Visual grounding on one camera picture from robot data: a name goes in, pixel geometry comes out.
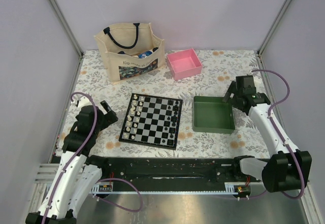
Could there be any black and white chessboard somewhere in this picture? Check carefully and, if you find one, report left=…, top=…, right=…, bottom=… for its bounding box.
left=119, top=93, right=183, bottom=150

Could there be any right aluminium frame post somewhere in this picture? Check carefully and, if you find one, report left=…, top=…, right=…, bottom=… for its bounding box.
left=256, top=0, right=305, bottom=56

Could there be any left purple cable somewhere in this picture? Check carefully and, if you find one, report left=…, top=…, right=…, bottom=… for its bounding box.
left=40, top=92, right=145, bottom=224

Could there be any cream canvas tote bag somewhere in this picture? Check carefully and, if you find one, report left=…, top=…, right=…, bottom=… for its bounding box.
left=94, top=23, right=166, bottom=82

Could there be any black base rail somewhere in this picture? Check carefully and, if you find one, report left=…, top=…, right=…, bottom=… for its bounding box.
left=86, top=155, right=257, bottom=194

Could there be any green plastic tray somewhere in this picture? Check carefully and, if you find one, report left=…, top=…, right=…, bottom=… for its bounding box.
left=192, top=96, right=235, bottom=134

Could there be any blue white carton in bag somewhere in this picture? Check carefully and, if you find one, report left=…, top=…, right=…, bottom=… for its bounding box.
left=137, top=47, right=158, bottom=58

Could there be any pink plastic box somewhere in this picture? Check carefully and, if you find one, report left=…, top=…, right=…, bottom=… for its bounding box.
left=167, top=48, right=202, bottom=80

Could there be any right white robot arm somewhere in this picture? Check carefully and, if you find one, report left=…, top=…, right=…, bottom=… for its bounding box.
left=223, top=75, right=312, bottom=193

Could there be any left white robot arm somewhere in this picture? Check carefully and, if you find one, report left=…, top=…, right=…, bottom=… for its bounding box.
left=25, top=101, right=118, bottom=223

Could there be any floral table mat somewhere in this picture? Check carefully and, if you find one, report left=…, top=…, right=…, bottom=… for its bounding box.
left=54, top=49, right=285, bottom=160

